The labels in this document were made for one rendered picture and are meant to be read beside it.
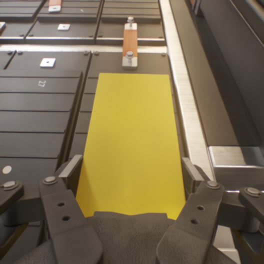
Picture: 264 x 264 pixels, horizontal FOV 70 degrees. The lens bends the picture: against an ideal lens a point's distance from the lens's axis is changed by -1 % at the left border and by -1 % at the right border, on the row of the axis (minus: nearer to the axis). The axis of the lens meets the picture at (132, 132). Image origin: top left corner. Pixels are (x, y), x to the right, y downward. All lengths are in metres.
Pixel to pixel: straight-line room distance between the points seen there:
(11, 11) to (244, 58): 0.50
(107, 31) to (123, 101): 0.30
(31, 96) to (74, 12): 0.27
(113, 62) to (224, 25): 0.19
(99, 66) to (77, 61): 0.04
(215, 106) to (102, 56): 0.21
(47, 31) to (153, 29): 0.23
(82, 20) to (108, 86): 0.33
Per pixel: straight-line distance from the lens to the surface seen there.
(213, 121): 0.29
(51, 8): 0.54
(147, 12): 0.51
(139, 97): 0.17
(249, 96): 0.29
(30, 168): 0.24
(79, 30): 0.47
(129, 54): 0.34
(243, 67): 0.31
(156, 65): 0.36
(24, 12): 0.56
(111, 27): 0.47
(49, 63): 0.38
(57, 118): 0.27
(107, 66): 0.35
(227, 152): 0.27
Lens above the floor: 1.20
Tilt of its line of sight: 55 degrees down
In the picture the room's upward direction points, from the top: 1 degrees clockwise
